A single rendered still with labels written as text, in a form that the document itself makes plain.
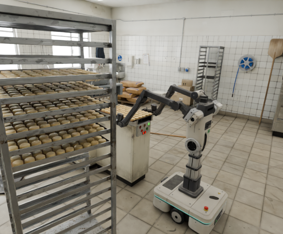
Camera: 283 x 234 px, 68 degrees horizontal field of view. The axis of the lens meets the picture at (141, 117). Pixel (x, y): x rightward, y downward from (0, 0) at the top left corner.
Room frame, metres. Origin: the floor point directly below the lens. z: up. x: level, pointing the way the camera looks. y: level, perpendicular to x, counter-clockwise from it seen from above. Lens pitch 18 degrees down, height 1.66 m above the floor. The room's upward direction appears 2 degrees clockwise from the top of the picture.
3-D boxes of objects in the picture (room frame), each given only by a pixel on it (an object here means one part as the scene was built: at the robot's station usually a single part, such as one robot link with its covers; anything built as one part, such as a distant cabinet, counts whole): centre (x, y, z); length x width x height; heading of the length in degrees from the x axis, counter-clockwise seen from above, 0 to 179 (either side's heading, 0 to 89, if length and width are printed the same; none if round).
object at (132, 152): (2.58, 0.25, 0.45); 0.70 x 0.34 x 0.90; 51
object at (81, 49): (1.65, 0.47, 0.97); 0.03 x 0.03 x 1.70; 40
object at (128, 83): (6.73, 0.36, 0.62); 0.72 x 0.42 x 0.17; 64
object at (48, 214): (1.13, 0.44, 0.69); 0.64 x 0.03 x 0.03; 130
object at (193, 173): (1.90, -0.56, 0.36); 0.13 x 0.13 x 0.40; 50
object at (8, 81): (1.13, 0.44, 1.50); 0.64 x 0.03 x 0.03; 130
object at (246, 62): (5.46, -2.58, 1.10); 0.41 x 0.17 x 1.10; 58
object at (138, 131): (2.35, -0.03, 0.77); 0.24 x 0.04 x 0.14; 141
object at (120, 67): (7.53, 0.86, 0.93); 0.99 x 0.38 x 1.09; 58
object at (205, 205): (1.91, -0.55, 0.24); 0.68 x 0.53 x 0.41; 50
